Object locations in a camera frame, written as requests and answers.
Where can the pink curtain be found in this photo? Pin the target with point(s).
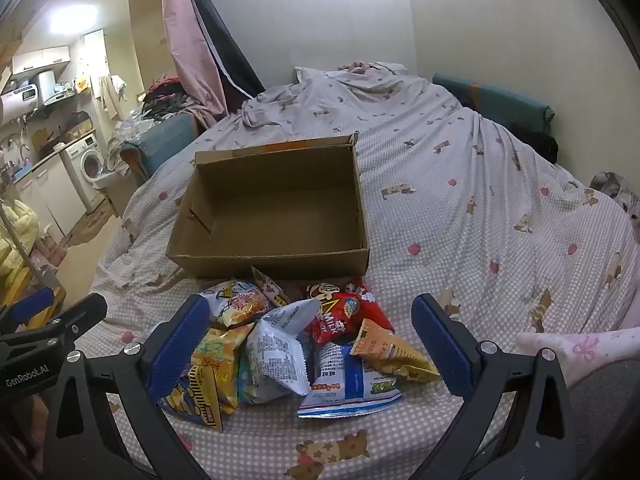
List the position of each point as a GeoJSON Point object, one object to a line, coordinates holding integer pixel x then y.
{"type": "Point", "coordinates": [192, 40]}

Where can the pile of clothes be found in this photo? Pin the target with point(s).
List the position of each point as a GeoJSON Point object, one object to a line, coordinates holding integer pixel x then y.
{"type": "Point", "coordinates": [167, 97]}

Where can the printed bed cover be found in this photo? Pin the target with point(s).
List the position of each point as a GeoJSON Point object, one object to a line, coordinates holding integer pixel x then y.
{"type": "Point", "coordinates": [475, 210]}

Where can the black bag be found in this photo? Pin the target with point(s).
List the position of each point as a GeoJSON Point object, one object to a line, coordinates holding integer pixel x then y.
{"type": "Point", "coordinates": [542, 145]}

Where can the teal bed end cushion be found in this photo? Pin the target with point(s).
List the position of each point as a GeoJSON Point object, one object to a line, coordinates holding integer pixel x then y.
{"type": "Point", "coordinates": [162, 142]}

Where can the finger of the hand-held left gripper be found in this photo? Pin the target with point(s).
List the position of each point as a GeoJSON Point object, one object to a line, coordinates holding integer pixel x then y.
{"type": "Point", "coordinates": [31, 306]}
{"type": "Point", "coordinates": [75, 317]}

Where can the yellow snack packet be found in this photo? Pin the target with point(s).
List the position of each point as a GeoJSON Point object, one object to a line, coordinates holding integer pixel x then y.
{"type": "Point", "coordinates": [220, 370]}

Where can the red snack packet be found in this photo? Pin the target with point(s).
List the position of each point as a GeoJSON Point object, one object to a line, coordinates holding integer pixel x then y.
{"type": "Point", "coordinates": [345, 312]}

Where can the patterned grey cloth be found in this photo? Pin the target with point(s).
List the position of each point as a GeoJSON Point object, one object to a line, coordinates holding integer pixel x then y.
{"type": "Point", "coordinates": [617, 192]}

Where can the pale cartoon snack packet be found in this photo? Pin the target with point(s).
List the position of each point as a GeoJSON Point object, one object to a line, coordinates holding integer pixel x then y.
{"type": "Point", "coordinates": [235, 305]}

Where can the hanging white towel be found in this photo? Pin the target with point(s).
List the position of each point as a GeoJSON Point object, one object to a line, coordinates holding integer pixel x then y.
{"type": "Point", "coordinates": [111, 92]}

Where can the yellow fluffy blanket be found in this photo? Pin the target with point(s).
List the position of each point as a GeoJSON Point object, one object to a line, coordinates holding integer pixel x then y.
{"type": "Point", "coordinates": [17, 235]}

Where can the dark cloth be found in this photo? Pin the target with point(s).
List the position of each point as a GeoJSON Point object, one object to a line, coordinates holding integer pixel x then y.
{"type": "Point", "coordinates": [227, 50]}

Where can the cardboard box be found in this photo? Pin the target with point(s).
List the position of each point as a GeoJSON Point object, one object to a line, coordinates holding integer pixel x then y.
{"type": "Point", "coordinates": [280, 210]}

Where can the white pillow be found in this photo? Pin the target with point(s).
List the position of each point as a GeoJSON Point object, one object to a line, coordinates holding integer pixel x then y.
{"type": "Point", "coordinates": [310, 72]}

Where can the white kitchen base cabinets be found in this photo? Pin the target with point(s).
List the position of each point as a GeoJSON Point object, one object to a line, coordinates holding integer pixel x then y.
{"type": "Point", "coordinates": [50, 195]}

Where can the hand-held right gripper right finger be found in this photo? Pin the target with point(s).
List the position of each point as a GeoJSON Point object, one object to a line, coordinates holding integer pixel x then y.
{"type": "Point", "coordinates": [444, 347]}

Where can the blue and white snack packet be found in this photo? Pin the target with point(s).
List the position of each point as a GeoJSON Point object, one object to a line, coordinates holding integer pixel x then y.
{"type": "Point", "coordinates": [345, 385]}

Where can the white water heater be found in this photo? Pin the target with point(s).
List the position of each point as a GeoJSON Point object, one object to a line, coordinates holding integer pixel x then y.
{"type": "Point", "coordinates": [25, 97]}

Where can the white wall cabinets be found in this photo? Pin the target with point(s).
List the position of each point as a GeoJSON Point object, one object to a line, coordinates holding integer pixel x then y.
{"type": "Point", "coordinates": [42, 59]}

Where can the white washing machine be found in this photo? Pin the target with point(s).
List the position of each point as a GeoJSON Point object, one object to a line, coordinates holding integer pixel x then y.
{"type": "Point", "coordinates": [85, 165]}

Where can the person's leg in pink pajama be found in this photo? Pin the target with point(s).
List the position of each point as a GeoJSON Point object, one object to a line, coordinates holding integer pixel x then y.
{"type": "Point", "coordinates": [580, 352]}

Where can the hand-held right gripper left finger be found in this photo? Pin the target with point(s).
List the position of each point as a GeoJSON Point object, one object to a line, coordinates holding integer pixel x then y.
{"type": "Point", "coordinates": [176, 347]}

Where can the teal headboard cushion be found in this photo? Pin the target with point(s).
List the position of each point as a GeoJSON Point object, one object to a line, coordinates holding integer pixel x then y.
{"type": "Point", "coordinates": [500, 100]}

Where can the light blue snack packet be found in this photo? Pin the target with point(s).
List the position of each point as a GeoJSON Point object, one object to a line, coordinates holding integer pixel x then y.
{"type": "Point", "coordinates": [277, 355]}

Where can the orange triangular snack packet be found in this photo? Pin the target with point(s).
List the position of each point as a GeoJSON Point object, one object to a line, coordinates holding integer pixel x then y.
{"type": "Point", "coordinates": [387, 350]}

